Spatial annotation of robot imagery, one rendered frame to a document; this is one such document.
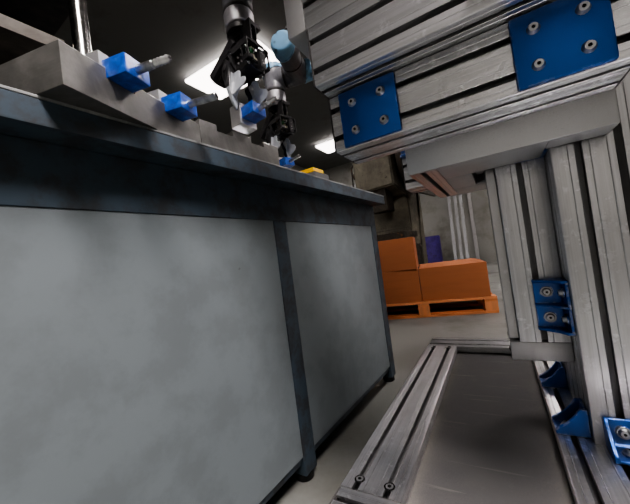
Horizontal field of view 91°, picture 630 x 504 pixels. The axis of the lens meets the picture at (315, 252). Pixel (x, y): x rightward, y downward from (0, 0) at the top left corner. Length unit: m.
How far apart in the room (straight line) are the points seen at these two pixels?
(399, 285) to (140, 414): 2.23
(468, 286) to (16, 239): 2.50
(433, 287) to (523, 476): 2.08
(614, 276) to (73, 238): 0.77
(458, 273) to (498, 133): 2.10
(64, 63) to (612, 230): 0.76
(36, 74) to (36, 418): 0.42
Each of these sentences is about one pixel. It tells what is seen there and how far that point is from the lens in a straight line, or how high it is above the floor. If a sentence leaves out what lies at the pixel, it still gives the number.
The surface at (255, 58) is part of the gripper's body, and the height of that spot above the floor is 1.06.
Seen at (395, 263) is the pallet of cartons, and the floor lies 0.45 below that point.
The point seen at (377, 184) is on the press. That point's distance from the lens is 4.16.
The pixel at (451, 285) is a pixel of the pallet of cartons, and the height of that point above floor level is 0.23.
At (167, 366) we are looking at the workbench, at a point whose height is 0.41.
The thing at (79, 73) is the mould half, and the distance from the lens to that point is 0.53.
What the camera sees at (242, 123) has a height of 0.90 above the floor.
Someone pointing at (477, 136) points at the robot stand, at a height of 0.71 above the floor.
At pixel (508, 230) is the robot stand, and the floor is 0.56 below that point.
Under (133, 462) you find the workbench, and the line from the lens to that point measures 0.62.
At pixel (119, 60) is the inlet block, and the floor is 0.86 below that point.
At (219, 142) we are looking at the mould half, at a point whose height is 0.85.
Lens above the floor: 0.56
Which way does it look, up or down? 2 degrees up
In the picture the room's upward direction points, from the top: 7 degrees counter-clockwise
